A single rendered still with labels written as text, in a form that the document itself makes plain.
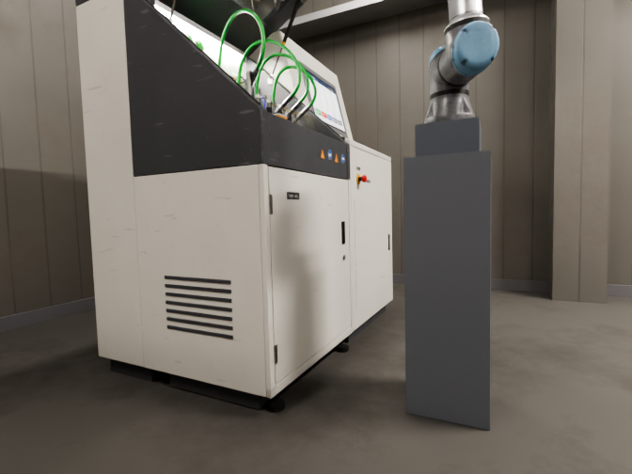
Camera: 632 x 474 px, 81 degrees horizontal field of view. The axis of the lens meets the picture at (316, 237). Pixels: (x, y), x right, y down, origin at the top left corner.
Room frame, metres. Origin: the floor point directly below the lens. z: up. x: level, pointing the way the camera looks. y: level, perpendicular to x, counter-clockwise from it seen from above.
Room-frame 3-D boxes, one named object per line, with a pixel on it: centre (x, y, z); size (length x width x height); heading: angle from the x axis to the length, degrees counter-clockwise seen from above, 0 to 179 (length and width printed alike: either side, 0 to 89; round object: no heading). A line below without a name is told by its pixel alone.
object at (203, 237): (1.55, 0.25, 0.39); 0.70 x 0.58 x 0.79; 153
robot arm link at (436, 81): (1.18, -0.43, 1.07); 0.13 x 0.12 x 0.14; 1
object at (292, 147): (1.43, 0.01, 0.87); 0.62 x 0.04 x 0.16; 153
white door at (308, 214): (1.42, 0.00, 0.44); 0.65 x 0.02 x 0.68; 153
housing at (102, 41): (2.06, 0.47, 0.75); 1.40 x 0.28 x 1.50; 153
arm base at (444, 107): (1.18, -0.43, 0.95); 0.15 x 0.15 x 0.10
